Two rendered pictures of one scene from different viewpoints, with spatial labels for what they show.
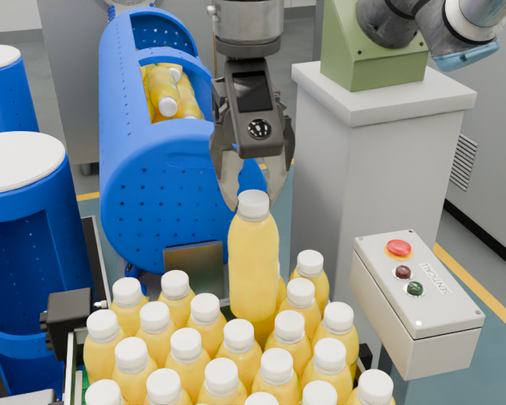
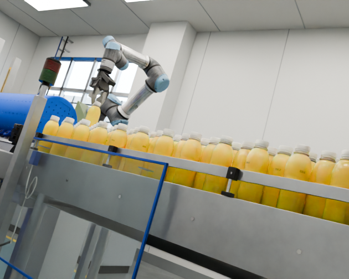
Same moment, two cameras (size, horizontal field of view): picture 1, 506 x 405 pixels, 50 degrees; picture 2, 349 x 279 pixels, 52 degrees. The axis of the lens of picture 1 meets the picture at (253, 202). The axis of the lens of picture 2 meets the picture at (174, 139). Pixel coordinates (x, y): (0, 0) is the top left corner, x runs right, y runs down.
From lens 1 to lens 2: 1.60 m
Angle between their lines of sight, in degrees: 55
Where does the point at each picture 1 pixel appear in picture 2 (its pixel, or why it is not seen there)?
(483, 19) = (127, 111)
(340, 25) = (82, 112)
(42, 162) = not seen: outside the picture
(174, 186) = (56, 111)
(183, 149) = (63, 101)
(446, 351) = not seen: hidden behind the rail
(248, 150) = (111, 81)
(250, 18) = (111, 63)
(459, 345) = not seen: hidden behind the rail
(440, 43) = (114, 117)
